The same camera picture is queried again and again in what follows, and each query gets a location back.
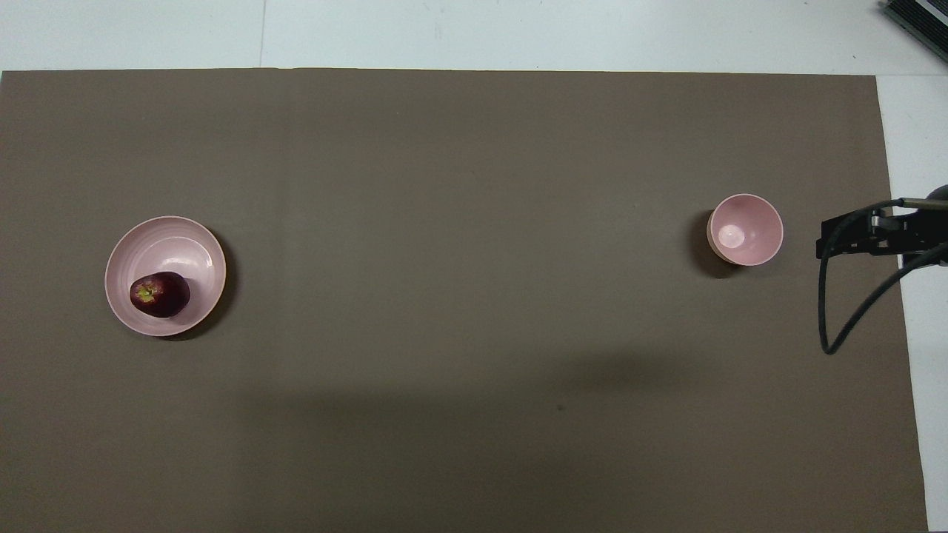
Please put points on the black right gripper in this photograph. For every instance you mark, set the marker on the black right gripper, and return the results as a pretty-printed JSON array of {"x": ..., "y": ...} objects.
[{"x": 922, "y": 235}]

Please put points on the dark red apple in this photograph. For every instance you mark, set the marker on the dark red apple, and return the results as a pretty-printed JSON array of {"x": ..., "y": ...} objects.
[{"x": 164, "y": 295}]

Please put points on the large pink bowl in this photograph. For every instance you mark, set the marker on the large pink bowl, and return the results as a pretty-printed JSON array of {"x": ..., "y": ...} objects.
[{"x": 185, "y": 248}]

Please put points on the grey ribbed metal device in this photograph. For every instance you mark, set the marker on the grey ribbed metal device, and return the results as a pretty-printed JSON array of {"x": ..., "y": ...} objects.
[{"x": 922, "y": 22}]

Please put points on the brown table mat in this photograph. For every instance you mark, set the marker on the brown table mat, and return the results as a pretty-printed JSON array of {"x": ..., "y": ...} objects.
[{"x": 474, "y": 296}]

